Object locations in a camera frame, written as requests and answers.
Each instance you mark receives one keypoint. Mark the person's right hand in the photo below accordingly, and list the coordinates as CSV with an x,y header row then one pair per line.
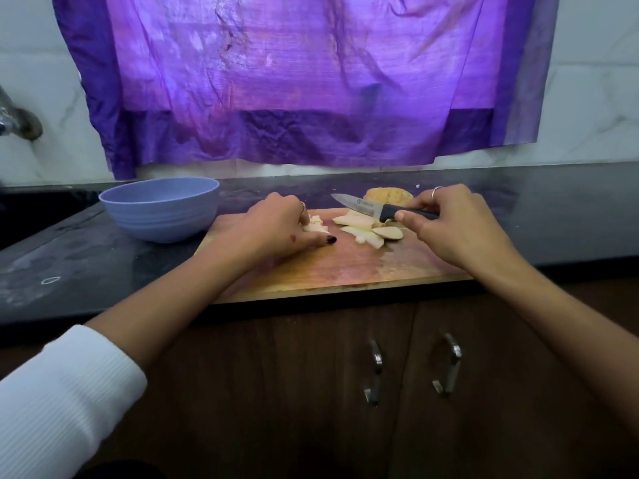
x,y
459,229

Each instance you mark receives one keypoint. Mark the person's left hand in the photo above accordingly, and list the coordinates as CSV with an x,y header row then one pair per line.
x,y
265,229

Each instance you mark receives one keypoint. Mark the pile of diced potato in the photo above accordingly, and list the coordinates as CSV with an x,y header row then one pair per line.
x,y
315,225

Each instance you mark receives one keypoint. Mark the rounded potato end piece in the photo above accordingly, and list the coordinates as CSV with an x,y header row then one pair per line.
x,y
389,196

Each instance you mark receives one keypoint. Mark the blue bowl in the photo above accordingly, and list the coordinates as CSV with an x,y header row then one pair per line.
x,y
160,209

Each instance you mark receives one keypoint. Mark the person's right forearm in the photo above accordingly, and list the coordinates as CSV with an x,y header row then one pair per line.
x,y
569,334

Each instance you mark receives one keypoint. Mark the wooden cutting board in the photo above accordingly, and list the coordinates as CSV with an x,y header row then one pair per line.
x,y
329,269

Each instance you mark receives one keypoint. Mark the purple cloth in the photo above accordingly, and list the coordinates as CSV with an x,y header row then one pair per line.
x,y
299,74

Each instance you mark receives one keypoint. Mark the dark sink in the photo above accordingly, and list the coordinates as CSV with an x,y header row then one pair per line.
x,y
40,214

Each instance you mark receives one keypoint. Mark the white rubber band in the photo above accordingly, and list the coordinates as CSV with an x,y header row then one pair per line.
x,y
41,281

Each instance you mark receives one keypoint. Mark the metal faucet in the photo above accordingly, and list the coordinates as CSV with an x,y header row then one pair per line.
x,y
18,119

